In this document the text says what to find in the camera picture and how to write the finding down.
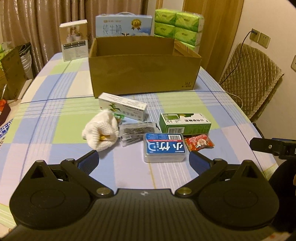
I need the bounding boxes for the white knitted cloth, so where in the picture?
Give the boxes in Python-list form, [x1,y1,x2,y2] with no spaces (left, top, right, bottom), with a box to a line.
[82,110,119,152]

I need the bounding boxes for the green white spray box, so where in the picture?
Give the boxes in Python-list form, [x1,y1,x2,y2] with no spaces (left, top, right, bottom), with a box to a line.
[159,113,211,136]

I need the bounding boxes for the clear bag of hairpins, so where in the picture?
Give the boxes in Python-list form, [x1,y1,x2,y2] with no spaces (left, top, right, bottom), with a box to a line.
[119,122,161,147]

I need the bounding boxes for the red candy wrapper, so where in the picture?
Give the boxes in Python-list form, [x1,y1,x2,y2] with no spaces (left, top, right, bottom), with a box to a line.
[185,134,214,152]

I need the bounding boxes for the clear blue floss box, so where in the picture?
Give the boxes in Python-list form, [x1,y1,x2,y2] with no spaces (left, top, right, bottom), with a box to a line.
[144,133,188,163]

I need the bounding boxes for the green wrapped candy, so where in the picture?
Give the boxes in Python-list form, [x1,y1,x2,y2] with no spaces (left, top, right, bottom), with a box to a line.
[114,113,125,122]

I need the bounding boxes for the quilted brown chair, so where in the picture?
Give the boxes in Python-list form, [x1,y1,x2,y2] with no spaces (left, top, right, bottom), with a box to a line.
[219,43,284,121]

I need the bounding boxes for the white green medicine box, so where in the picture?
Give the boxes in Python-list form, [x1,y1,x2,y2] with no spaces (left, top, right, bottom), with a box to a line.
[98,92,147,121]

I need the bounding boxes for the brown cardboard box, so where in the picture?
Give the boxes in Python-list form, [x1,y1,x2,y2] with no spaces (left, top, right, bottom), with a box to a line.
[88,36,202,98]

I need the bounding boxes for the brown carton on floor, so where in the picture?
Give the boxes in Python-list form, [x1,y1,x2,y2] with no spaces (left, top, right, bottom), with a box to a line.
[1,42,33,100]

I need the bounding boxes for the white product box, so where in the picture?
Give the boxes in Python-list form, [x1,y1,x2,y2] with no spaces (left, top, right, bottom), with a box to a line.
[59,20,88,62]

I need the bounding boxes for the green tissue pack stack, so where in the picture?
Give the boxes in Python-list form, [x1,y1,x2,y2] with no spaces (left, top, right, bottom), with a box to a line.
[154,9,205,52]

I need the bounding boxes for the beige curtain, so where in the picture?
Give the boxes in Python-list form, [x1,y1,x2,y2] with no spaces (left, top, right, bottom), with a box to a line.
[1,0,148,75]

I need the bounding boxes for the blue milk carton box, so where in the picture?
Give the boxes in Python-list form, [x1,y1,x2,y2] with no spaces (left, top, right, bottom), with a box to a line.
[95,13,152,38]

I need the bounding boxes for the wall power socket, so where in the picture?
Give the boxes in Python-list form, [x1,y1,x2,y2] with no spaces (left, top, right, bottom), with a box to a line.
[249,29,260,43]

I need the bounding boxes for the black power cable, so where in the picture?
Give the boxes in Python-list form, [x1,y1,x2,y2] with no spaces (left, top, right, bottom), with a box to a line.
[227,29,255,93]

